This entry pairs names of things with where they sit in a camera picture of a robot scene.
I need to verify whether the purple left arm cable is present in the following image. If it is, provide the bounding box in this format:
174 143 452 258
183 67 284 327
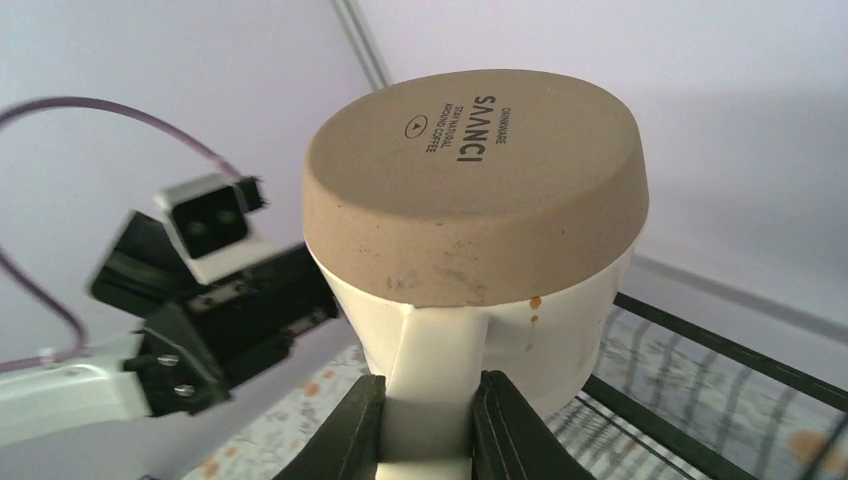
0 95 243 376

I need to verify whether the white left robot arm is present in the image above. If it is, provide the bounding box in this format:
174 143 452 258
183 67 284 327
1 212 340 445

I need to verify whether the black wire dish rack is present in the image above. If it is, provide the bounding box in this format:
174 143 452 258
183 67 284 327
548 294 847 479

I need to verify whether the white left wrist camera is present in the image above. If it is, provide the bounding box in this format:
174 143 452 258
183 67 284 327
154 173 277 285

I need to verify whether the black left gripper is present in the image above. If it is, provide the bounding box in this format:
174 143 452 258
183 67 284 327
90 211 386 480

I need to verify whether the cream mug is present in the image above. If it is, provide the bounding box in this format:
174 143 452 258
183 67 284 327
301 68 651 480

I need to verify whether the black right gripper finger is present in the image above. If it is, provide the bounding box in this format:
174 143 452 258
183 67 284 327
472 371 593 480

